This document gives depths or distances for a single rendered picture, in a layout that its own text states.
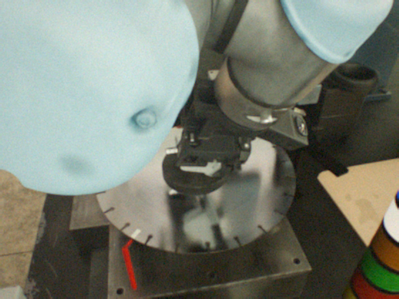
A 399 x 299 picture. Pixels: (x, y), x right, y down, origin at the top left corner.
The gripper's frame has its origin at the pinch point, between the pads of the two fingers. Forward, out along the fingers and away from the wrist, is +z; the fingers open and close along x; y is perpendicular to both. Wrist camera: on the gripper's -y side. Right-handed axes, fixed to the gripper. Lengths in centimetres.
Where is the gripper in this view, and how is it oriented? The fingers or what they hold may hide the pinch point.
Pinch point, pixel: (209, 164)
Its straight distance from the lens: 51.2
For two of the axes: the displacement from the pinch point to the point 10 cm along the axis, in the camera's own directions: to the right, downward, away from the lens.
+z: -2.6, 3.7, 8.9
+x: 0.5, 9.3, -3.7
